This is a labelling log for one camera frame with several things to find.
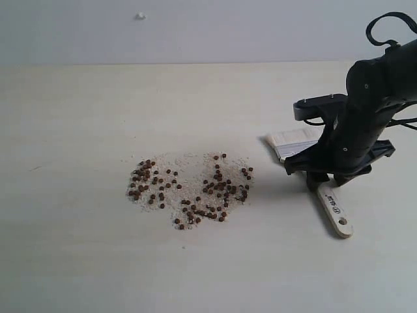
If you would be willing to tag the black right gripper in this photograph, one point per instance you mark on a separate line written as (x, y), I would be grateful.
(349, 142)

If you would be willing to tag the wooden handled paint brush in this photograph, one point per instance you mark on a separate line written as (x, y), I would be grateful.
(288, 143)

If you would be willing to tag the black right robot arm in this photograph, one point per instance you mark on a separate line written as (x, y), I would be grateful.
(377, 89)

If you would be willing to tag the pile of brown beans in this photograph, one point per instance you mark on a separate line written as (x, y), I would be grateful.
(192, 187)

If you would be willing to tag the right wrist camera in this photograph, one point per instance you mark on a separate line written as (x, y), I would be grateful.
(325, 107)

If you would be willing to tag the small white wall fixture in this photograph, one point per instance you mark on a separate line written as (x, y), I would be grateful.
(140, 16)

